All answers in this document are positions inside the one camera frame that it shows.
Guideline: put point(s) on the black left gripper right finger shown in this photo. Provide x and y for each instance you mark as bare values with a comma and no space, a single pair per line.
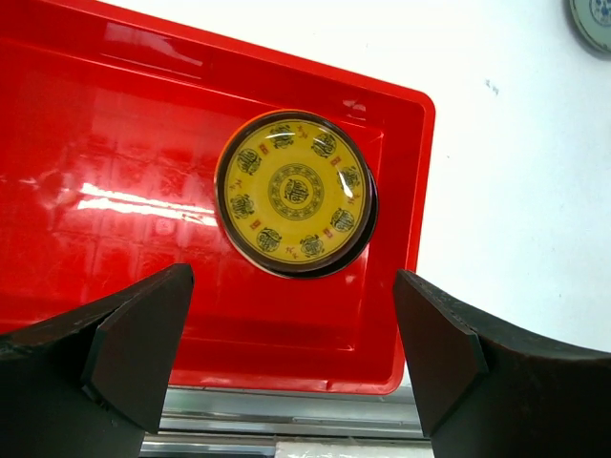
484,387

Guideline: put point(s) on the blue patterned plate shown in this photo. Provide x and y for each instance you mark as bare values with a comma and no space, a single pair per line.
592,19

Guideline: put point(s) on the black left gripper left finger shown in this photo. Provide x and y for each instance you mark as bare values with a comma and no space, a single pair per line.
91,382

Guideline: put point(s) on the red plastic bin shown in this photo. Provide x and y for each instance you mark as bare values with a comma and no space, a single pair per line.
112,125

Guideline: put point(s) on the yellow patterned plate dark rim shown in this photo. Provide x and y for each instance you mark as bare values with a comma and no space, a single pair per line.
292,191

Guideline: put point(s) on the aluminium frame rail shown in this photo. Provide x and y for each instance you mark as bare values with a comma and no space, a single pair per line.
214,422

